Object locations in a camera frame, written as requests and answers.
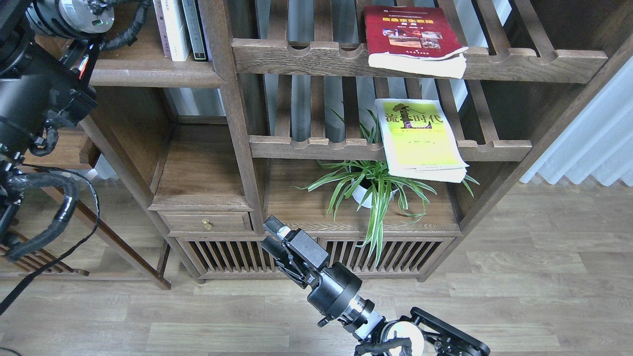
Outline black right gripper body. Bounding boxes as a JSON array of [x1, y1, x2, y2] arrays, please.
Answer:
[[275, 228, 364, 328]]

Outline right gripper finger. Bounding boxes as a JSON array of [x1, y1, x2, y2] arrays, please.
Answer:
[[263, 216, 294, 242], [262, 236, 289, 262]]

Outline yellow green book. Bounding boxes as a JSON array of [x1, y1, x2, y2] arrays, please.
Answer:
[[374, 98, 468, 183]]

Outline maroon book white characters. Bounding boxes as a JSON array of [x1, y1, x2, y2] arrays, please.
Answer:
[[152, 0, 172, 58]]

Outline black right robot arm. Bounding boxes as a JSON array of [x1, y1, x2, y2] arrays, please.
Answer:
[[262, 216, 490, 356]]

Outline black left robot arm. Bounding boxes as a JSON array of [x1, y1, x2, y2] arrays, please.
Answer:
[[0, 0, 152, 263]]

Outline red book on top shelf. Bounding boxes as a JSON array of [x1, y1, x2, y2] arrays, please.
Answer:
[[364, 6, 468, 79]]

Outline brass drawer knob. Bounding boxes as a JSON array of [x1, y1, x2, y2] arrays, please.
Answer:
[[202, 219, 213, 230]]

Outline white plant pot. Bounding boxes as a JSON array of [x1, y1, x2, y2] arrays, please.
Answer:
[[351, 178, 398, 208]]

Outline green spider plant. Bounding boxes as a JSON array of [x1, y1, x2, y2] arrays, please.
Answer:
[[304, 99, 476, 266]]

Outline dark wooden bookshelf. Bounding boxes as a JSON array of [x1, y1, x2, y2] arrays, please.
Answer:
[[81, 0, 632, 282]]

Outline white upright book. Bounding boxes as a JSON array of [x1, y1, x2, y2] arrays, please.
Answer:
[[161, 0, 190, 62]]

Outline dark green upright book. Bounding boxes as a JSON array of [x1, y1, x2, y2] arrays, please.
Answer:
[[181, 0, 210, 62]]

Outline white curtain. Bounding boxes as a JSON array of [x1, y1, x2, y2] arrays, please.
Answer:
[[520, 58, 633, 186]]

